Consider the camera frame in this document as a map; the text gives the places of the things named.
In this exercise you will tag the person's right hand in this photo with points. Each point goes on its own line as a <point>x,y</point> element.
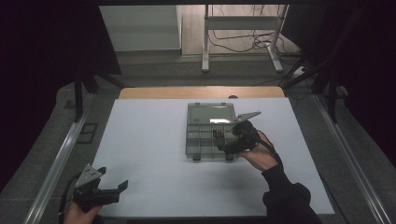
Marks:
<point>261,157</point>

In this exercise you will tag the white power strip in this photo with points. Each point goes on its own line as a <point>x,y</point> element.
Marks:
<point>299,71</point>

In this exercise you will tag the white panel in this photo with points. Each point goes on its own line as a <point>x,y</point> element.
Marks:
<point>140,28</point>

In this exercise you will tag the person's left hand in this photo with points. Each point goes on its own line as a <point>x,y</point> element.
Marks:
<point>79,214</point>

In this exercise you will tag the white metal desk frame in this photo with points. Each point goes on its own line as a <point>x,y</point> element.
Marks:
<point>243,22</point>

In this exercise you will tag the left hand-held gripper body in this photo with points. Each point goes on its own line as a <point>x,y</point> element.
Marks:
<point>90,193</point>

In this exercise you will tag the wooden table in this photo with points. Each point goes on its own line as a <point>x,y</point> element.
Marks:
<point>174,92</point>

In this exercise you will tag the black and gold battery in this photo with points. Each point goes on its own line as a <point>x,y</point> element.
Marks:
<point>214,133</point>
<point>218,133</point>

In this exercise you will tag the white table mat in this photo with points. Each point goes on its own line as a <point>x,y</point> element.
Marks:
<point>149,155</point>

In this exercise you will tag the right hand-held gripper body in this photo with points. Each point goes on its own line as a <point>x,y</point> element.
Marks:
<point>249,135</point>

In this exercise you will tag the clear grey compartment storage box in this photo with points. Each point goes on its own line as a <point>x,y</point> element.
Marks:
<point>202,137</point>

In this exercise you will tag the black floor outlet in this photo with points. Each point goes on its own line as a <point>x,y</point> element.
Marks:
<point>87,133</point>

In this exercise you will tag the black metal stand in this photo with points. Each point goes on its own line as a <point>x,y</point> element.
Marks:
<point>81,90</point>
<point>330,87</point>

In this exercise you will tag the aluminium rail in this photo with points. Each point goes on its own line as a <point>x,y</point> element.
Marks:
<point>56,168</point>
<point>351,161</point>

